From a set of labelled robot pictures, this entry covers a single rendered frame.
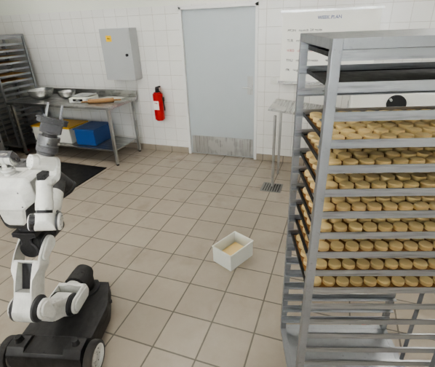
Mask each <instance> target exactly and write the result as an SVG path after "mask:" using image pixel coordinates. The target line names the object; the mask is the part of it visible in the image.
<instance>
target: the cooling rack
mask: <svg viewBox="0 0 435 367"><path fill-rule="evenodd" d="M10 36H22V34H4V35H0V37H10ZM0 90H1V94H2V96H3V99H4V102H5V105H6V108H7V112H8V115H9V118H10V121H11V123H12V128H13V130H14V133H15V137H16V138H13V139H11V140H9V138H8V135H7V131H6V129H5V126H4V123H3V120H2V118H1V114H0V118H1V122H2V124H3V127H4V131H5V133H6V136H7V140H8V141H5V142H3V143H4V145H5V147H6V149H7V148H9V147H8V146H12V147H18V148H21V147H22V148H23V145H22V142H21V141H20V137H18V134H17V131H16V128H15V123H14V121H13V118H12V115H11V111H10V109H9V105H7V104H6V102H7V98H6V95H5V93H4V89H3V87H2V83H1V80H0ZM32 138H35V135H33V136H31V137H29V138H25V141H27V140H29V139H32Z"/></svg>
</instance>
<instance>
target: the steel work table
mask: <svg viewBox="0 0 435 367"><path fill-rule="evenodd" d="M61 90H75V92H76V93H75V95H77V94H79V93H97V94H98V97H99V98H103V97H106V96H116V97H124V98H122V99H121V100H115V101H114V102H112V103H91V104H88V103H70V102H69V99H68V98H61V97H60V96H59V95H58V93H57V92H58V91H61ZM53 91H54V92H53V94H52V96H50V97H48V98H47V99H42V100H39V99H35V98H32V97H31V96H29V97H26V98H21V99H17V100H12V101H9V102H6V104H7V105H10V108H11V110H12V114H13V117H14V120H15V124H16V126H17V131H18V133H19V136H20V140H21V142H22V145H23V149H24V152H25V155H28V149H27V146H26V144H25V143H36V142H37V140H36V139H35V138H32V139H29V140H27V141H25V139H24V137H23V133H22V130H21V127H20V123H19V120H18V118H17V114H16V110H15V107H14V106H39V107H44V111H46V106H47V102H49V107H53V108H61V106H63V108H79V109H92V110H106V114H107V118H108V125H109V130H110V134H111V138H110V139H108V140H107V141H104V142H102V143H101V144H99V145H97V146H89V145H80V144H78V143H77V142H75V143H60V145H59V146H66V147H74V148H81V149H95V150H102V151H113V152H114V156H115V160H116V165H117V166H119V156H118V150H119V149H121V148H123V147H125V146H126V145H128V144H129V143H131V142H133V141H135V140H137V147H138V151H141V145H140V136H139V130H138V125H137V115H136V110H135V100H137V97H136V92H135V90H98V89H74V88H54V89H53ZM129 102H131V105H132V114H133V119H134V124H135V133H136V138H128V137H119V136H115V135H114V131H113V124H112V119H111V112H110V110H111V109H113V108H116V107H119V106H122V105H124V104H126V103H129Z"/></svg>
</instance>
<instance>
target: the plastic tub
mask: <svg viewBox="0 0 435 367"><path fill-rule="evenodd" d="M253 241H254V240H252V239H250V238H248V237H246V236H244V235H243V234H240V233H238V232H236V231H234V232H232V233H231V234H229V235H228V236H227V237H224V238H223V239H222V240H220V241H219V242H217V243H215V244H214V245H212V249H213V261H215V262H216V263H218V264H219V265H221V266H222V267H225V268H226V269H228V270H229V271H232V270H234V269H235V268H237V267H238V266H239V265H240V264H242V263H243V262H244V261H246V260H247V259H248V258H249V257H250V256H252V246H253Z"/></svg>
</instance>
